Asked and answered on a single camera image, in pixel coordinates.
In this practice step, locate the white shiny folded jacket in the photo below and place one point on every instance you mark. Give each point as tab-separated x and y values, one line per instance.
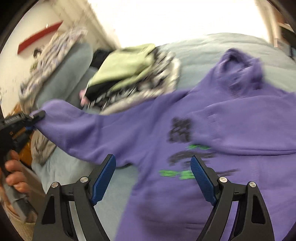
169	85

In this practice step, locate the person's left hand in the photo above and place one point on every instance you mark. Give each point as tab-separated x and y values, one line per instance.
16	179

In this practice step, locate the pink white plush toy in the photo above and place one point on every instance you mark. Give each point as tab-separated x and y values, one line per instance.
83	99

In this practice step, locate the black white patterned garment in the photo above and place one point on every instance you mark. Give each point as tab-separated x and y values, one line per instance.
160	70

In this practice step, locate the cartoon wall sticker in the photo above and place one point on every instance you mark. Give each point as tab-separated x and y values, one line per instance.
36	54

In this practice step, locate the red wall decoration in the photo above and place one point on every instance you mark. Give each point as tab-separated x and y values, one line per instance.
38	35

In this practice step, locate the beige pillow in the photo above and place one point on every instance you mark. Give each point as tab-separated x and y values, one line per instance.
41	148

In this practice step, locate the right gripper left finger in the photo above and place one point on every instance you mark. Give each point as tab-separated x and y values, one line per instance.
55	220

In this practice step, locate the wooden shelf unit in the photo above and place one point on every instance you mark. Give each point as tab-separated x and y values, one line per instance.
283	34

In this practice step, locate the green black folded garment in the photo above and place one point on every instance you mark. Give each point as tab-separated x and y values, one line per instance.
122	67

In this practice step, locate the dark garment behind stack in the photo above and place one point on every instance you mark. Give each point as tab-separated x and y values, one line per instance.
99	57

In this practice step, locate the purple hoodie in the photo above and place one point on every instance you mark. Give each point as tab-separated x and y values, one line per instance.
240	125

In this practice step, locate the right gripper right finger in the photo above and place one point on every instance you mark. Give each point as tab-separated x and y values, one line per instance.
252	220

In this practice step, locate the floral folded quilt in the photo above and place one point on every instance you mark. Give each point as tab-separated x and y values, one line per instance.
51	56

